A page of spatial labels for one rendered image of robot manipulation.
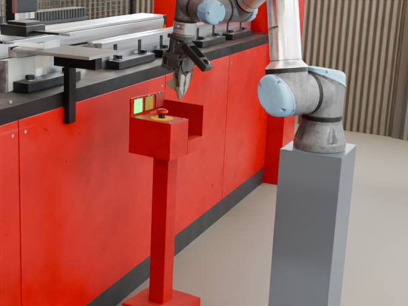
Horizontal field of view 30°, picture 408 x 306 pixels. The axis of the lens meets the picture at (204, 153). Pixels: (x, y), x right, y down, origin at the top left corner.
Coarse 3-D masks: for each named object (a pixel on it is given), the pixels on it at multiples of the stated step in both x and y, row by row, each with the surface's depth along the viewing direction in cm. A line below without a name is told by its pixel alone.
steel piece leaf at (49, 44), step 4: (56, 40) 234; (28, 44) 235; (32, 44) 236; (36, 44) 236; (40, 44) 236; (44, 44) 228; (48, 44) 230; (52, 44) 232; (56, 44) 234; (36, 48) 229; (40, 48) 229; (44, 48) 228; (48, 48) 230
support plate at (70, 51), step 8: (16, 48) 227; (24, 48) 228; (32, 48) 229; (56, 48) 232; (64, 48) 232; (72, 48) 233; (80, 48) 234; (88, 48) 235; (96, 48) 236; (64, 56) 220; (72, 56) 219; (80, 56) 218; (88, 56) 217; (96, 56) 221; (104, 56) 225
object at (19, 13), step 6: (12, 0) 227; (18, 0) 227; (24, 0) 230; (30, 0) 233; (36, 0) 236; (12, 6) 228; (18, 6) 228; (24, 6) 230; (30, 6) 233; (36, 6) 236; (12, 12) 228; (18, 12) 228; (24, 12) 231; (30, 12) 235; (18, 18) 230; (24, 18) 233
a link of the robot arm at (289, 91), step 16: (272, 0) 203; (288, 0) 202; (272, 16) 204; (288, 16) 203; (272, 32) 205; (288, 32) 203; (272, 48) 205; (288, 48) 203; (272, 64) 205; (288, 64) 203; (304, 64) 205; (272, 80) 203; (288, 80) 203; (304, 80) 204; (272, 96) 204; (288, 96) 201; (304, 96) 205; (272, 112) 206; (288, 112) 205; (304, 112) 209
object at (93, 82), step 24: (216, 48) 351; (240, 48) 378; (96, 72) 268; (120, 72) 271; (144, 72) 281; (168, 72) 301; (0, 96) 220; (24, 96) 221; (48, 96) 224; (0, 120) 204
